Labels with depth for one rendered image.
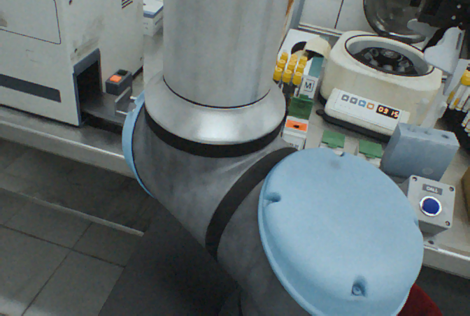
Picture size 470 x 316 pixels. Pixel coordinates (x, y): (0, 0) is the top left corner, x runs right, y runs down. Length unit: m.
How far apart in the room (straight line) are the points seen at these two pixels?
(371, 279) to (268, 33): 0.17
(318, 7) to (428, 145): 0.59
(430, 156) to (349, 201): 0.52
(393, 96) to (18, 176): 1.28
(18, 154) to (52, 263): 0.42
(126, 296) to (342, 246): 0.29
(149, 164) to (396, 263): 0.20
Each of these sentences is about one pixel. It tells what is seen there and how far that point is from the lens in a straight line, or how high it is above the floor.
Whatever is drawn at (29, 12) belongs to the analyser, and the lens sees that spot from 0.76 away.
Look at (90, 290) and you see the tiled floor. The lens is 1.63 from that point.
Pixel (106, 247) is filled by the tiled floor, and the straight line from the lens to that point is 1.74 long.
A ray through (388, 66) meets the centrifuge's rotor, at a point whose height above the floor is 0.99.
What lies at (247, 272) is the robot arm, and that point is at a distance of 0.31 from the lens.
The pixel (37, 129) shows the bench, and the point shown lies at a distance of 0.84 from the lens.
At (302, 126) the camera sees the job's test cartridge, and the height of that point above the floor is 0.95.
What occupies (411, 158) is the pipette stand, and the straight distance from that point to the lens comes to 0.80.
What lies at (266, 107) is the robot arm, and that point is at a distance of 0.32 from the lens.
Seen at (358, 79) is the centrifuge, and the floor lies 0.97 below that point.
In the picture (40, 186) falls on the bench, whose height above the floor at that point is 0.27.
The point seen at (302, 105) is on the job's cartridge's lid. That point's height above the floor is 0.98.
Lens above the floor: 1.36
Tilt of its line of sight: 37 degrees down
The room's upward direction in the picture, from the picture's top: 9 degrees clockwise
